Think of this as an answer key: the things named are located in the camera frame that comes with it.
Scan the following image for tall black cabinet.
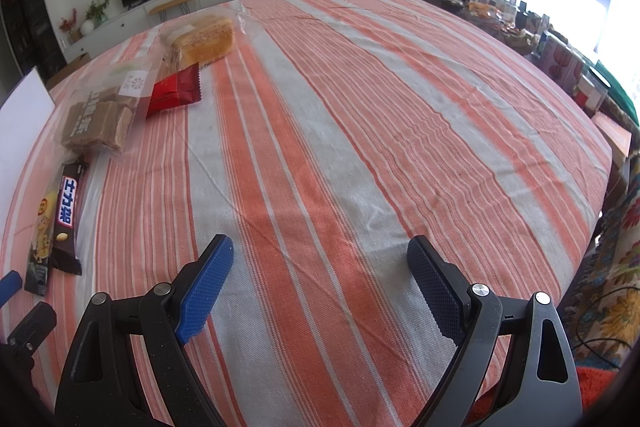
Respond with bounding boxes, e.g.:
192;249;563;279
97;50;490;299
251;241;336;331
0;0;68;80

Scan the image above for white cardboard box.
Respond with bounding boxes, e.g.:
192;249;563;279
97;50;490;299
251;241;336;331
0;67;56;228

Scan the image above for brown cardboard box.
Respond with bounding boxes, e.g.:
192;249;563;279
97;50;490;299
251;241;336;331
45;53;92;90

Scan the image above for small wooden bench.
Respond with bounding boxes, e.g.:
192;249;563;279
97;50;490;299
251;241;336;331
149;0;196;25

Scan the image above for dark chocolate bar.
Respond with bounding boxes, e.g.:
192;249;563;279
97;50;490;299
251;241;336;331
50;161;91;277

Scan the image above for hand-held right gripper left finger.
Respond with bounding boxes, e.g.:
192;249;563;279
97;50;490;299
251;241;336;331
54;234;235;427

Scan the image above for red snack packet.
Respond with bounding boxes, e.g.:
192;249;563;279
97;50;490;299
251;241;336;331
146;63;203;118

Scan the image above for clear bag of brown cakes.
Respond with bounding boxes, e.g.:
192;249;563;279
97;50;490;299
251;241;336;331
57;59;153;158

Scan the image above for orange striped tablecloth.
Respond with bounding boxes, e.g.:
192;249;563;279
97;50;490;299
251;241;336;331
0;0;613;427

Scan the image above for reddish brown book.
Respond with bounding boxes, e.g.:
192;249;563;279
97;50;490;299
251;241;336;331
590;112;633;168

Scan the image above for green cloth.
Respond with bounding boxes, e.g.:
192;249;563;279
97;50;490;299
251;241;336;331
592;59;640;128

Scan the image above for red patterned box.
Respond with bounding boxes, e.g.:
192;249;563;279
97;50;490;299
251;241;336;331
542;34;586;92

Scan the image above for black cable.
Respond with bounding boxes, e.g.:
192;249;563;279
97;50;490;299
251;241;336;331
574;286;640;365

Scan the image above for yellow brown peanut bar packet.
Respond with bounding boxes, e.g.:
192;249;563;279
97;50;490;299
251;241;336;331
24;187;63;297

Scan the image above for row of bottles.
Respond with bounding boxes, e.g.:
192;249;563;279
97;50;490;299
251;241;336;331
477;0;551;38

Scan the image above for floral sofa cover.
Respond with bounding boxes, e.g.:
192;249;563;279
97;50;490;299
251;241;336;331
560;187;640;368

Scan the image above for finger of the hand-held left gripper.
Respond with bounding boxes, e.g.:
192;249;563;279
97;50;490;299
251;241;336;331
0;271;23;308
7;302;57;358

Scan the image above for orange fluffy cloth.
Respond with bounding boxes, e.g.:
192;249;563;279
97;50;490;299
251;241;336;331
470;364;608;427

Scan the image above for vase with red flowers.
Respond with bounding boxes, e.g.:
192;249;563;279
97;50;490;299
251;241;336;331
59;9;83;42

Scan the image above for bread loaf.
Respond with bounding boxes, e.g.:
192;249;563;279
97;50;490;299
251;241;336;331
165;9;251;70

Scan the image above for clear jar with black lid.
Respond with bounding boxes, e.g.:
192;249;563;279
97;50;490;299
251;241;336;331
575;72;611;115

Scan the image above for white vase with green leaves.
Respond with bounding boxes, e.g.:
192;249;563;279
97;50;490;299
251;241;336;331
80;0;112;35

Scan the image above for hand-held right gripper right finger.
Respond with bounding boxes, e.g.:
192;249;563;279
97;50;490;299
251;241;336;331
406;235;583;427

